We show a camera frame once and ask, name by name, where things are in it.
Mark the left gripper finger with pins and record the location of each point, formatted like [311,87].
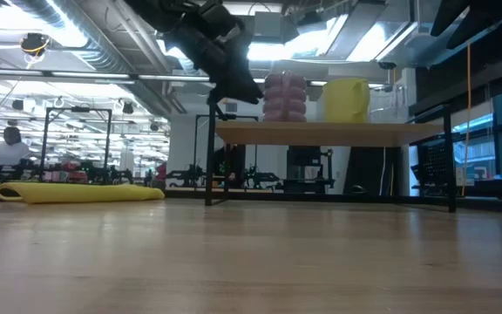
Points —
[238,85]

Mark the purple ribbed mug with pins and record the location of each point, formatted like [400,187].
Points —
[277,98]

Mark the yellow mug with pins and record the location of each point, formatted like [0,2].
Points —
[347,100]

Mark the clear glass mug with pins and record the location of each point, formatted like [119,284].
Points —
[386,107]

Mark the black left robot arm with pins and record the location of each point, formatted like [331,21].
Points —
[159,11]

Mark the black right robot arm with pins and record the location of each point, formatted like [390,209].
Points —
[473,17]

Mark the wooden shelf riser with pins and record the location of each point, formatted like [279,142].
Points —
[320,133]

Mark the black 3D printer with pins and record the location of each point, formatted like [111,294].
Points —
[307,168]

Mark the hanging ceiling device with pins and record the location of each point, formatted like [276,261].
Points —
[34,43]

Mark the yellow cloth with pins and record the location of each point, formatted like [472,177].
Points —
[76,193]

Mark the black perforated cart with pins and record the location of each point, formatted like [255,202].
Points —
[434,168]

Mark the person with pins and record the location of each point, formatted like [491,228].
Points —
[10,152]

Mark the silver ceiling duct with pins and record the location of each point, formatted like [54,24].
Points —
[103,48]

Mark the black table frame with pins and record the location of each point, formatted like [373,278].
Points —
[320,197]

